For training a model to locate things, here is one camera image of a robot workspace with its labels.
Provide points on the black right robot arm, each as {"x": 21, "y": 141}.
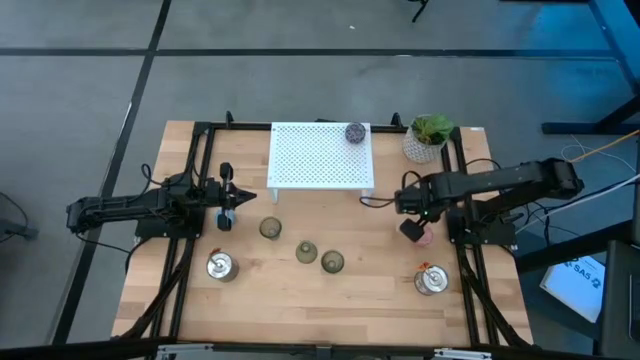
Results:
{"x": 500, "y": 177}

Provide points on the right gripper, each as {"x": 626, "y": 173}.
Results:
{"x": 412, "y": 202}

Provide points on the silver metal bracket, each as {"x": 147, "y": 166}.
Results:
{"x": 462, "y": 354}
{"x": 185, "y": 350}

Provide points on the potted succulent patterned pot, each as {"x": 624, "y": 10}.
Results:
{"x": 425, "y": 147}

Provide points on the black cabinet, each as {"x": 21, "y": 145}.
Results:
{"x": 622, "y": 300}

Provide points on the dark desk with black foot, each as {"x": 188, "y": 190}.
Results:
{"x": 620, "y": 50}

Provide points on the black tripod leg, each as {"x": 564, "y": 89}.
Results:
{"x": 419, "y": 11}

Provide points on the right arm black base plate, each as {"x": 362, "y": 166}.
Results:
{"x": 500, "y": 232}

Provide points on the green glass candle holder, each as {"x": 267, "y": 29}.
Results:
{"x": 306, "y": 251}
{"x": 332, "y": 261}
{"x": 270, "y": 227}

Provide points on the orange paper tag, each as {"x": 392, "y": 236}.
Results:
{"x": 215, "y": 251}
{"x": 425, "y": 265}

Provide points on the black rig crossbar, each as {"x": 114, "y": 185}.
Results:
{"x": 100, "y": 350}

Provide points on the gray equipment foot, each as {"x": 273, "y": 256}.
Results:
{"x": 15, "y": 231}

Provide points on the dark desk leg bar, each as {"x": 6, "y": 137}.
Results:
{"x": 575, "y": 247}

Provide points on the pink patterned candle holder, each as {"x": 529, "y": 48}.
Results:
{"x": 428, "y": 239}

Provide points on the purple patterned candle holder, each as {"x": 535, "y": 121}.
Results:
{"x": 355, "y": 133}

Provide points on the silver candle tin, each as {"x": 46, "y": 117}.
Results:
{"x": 222, "y": 266}
{"x": 431, "y": 280}

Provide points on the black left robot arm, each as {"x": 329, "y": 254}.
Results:
{"x": 125, "y": 205}

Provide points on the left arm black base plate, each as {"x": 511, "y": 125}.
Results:
{"x": 150, "y": 231}

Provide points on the black aluminium table frame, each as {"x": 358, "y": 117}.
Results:
{"x": 240, "y": 126}

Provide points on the blue patterned candle holder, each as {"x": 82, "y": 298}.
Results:
{"x": 217, "y": 219}

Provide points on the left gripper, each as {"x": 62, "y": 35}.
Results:
{"x": 226, "y": 195}

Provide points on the white printed sign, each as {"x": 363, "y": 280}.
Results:
{"x": 575, "y": 287}

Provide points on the white perforated metal shelf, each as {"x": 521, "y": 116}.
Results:
{"x": 300, "y": 165}

